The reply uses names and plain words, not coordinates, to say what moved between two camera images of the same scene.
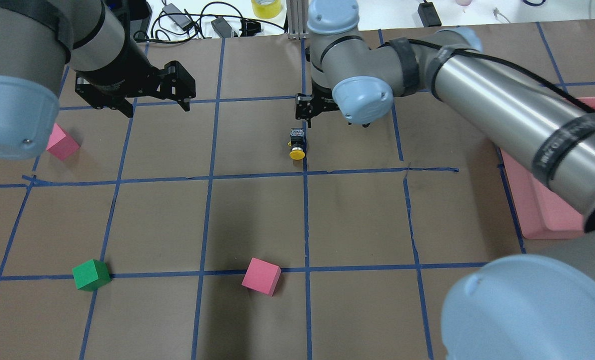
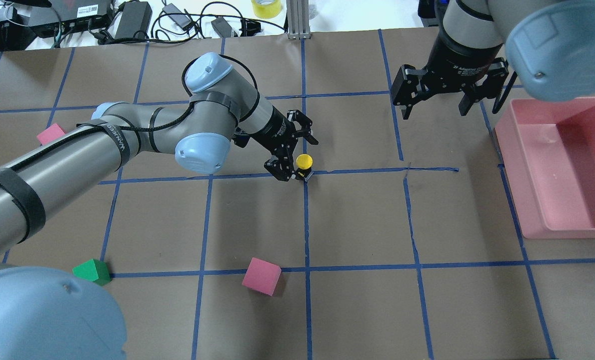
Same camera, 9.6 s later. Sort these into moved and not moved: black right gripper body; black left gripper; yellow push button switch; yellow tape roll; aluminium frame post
Moved: yellow push button switch; black left gripper; black right gripper body
Not moved: aluminium frame post; yellow tape roll
